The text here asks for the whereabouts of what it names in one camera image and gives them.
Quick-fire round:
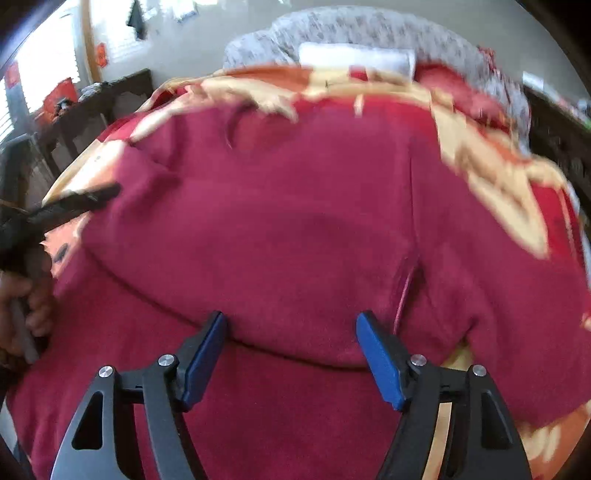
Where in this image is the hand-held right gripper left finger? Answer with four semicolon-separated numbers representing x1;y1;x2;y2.
50;311;228;480

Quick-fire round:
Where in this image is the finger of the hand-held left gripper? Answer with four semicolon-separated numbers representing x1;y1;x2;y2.
28;181;122;232

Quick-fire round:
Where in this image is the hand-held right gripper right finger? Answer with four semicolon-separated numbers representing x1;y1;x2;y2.
355;310;533;480

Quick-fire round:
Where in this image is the dark red sweater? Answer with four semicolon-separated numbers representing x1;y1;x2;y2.
8;95;588;480

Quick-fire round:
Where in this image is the person's left hand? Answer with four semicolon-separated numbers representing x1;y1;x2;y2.
0;270;55;357

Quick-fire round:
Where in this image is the dark wooden cabinet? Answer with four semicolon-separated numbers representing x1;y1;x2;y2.
0;69;154;210

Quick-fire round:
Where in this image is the dark hanging cloth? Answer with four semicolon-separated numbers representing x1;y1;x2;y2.
127;0;148;41

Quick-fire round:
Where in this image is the printed red orange blanket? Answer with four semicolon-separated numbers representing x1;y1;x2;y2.
41;64;591;480

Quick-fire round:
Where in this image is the dark carved wooden sideboard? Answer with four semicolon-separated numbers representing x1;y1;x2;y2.
524;84;591;190

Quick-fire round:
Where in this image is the white pillow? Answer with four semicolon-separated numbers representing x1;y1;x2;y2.
298;41;417;80

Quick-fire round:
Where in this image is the grey floral quilt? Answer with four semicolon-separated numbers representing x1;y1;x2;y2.
223;6;532;148

